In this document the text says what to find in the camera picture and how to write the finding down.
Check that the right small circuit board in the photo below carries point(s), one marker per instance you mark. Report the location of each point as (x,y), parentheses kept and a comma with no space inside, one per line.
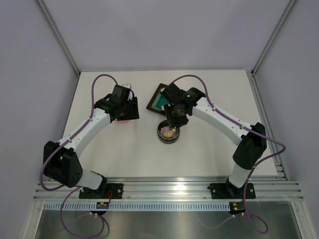
(236,208)

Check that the pink lunch box lid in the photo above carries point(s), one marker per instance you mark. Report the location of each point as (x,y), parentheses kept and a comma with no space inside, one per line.
(121,121)

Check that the round steel lunch box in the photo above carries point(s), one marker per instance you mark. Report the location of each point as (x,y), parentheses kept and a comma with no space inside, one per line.
(160,134)

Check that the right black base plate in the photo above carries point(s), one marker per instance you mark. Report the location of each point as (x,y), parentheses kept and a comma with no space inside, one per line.
(228,191)

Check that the black teal square plate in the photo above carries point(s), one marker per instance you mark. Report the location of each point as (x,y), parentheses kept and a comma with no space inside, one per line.
(157,101)

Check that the left frame post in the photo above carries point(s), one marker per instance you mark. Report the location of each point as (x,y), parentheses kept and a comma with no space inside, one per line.
(43,8)

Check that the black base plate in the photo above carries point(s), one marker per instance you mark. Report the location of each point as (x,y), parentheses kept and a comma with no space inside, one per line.
(228,191)
(113,190)

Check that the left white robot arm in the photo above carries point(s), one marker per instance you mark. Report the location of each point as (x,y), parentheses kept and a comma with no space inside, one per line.
(61,159)

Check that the right side aluminium rail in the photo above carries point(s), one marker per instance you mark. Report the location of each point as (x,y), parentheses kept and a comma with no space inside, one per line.
(274,147)

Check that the aluminium front rail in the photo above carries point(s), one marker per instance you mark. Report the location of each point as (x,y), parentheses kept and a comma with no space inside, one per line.
(196,188)

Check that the left small circuit board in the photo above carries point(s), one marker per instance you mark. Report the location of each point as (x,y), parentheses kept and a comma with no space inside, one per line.
(102,205)

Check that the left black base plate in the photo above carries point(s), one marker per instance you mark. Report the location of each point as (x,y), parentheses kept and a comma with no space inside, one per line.
(113,190)

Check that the round cream steamed bun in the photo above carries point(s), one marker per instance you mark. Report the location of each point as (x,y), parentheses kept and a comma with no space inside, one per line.
(168,134)

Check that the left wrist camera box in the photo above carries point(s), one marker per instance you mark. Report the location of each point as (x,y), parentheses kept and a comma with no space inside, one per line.
(129,86)

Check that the aluminium rail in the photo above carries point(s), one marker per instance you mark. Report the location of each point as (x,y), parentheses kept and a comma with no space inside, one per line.
(196,188)
(274,147)

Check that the white slotted cable duct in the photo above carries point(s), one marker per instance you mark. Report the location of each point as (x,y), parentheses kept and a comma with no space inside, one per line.
(149,206)

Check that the small circuit board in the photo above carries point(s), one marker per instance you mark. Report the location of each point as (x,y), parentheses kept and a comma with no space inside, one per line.
(236,208)
(102,205)

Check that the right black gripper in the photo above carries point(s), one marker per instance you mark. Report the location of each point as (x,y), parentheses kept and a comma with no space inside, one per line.
(172,122)

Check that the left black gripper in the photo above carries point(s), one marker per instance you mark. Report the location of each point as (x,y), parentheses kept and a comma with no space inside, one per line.
(133,114)

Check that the frame post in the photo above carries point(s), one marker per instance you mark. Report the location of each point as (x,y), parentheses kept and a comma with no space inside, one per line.
(274,35)
(43,8)

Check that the right frame post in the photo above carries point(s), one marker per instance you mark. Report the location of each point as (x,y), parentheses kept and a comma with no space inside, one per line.
(274,35)

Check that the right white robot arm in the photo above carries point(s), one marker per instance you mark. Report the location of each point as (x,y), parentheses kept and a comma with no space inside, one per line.
(249,139)

